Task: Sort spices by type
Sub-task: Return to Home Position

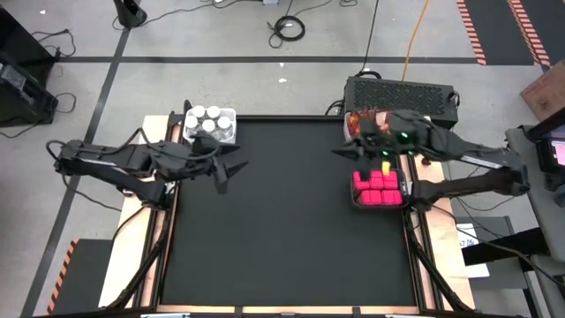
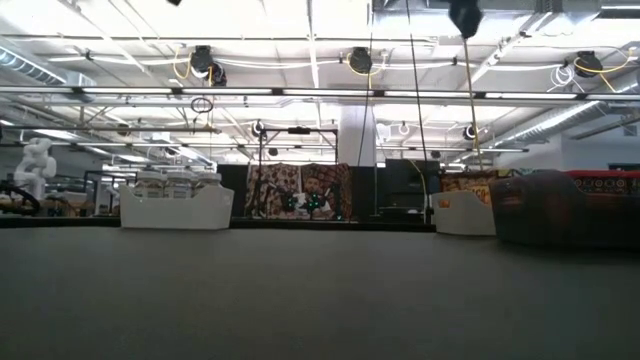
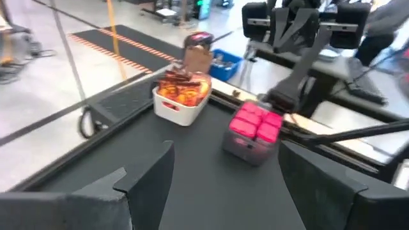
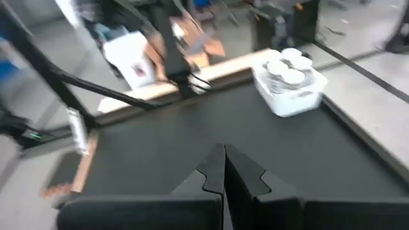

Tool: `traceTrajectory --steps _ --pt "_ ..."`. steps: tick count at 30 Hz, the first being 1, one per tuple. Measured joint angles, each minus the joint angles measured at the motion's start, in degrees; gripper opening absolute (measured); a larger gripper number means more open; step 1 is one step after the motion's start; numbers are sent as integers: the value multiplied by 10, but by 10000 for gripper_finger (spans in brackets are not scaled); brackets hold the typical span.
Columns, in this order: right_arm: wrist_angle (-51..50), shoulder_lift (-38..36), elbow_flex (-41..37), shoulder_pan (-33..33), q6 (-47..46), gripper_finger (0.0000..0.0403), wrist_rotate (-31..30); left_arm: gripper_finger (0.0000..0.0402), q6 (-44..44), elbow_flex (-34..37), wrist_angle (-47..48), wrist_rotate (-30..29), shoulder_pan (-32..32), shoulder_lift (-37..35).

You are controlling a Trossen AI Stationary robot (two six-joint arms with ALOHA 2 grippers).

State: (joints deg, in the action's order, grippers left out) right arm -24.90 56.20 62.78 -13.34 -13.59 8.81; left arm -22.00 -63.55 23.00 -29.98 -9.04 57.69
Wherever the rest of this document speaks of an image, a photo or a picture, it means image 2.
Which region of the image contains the white-lidded spice jar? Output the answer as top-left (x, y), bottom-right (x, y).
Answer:
top-left (164, 168), bottom-right (197, 199)
top-left (193, 169), bottom-right (223, 196)
top-left (132, 168), bottom-right (168, 199)

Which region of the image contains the person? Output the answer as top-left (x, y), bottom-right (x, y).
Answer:
top-left (294, 174), bottom-right (331, 217)

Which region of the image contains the patterned backdrop cloth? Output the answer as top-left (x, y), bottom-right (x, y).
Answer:
top-left (244, 162), bottom-right (353, 220)

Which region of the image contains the black computer tower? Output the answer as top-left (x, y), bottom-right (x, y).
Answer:
top-left (384, 158), bottom-right (444, 225)

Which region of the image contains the black partition panel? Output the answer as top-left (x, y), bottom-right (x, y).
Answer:
top-left (216, 163), bottom-right (250, 217)

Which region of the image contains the white plastic bin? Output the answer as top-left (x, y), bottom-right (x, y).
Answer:
top-left (432, 189), bottom-right (497, 237)
top-left (118, 184), bottom-right (235, 231)

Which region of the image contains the grey translucent plastic bin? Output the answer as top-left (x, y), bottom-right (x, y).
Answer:
top-left (488, 168), bottom-right (640, 251)

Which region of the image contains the black stand frame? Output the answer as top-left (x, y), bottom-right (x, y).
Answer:
top-left (255, 125), bottom-right (341, 220)

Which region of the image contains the black ceiling cable reel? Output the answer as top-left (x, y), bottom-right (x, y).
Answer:
top-left (347, 46), bottom-right (374, 75)
top-left (189, 44), bottom-right (229, 87)
top-left (573, 49), bottom-right (605, 79)

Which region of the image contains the long ceiling light rail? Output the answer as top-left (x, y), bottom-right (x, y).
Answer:
top-left (0, 84), bottom-right (640, 102)

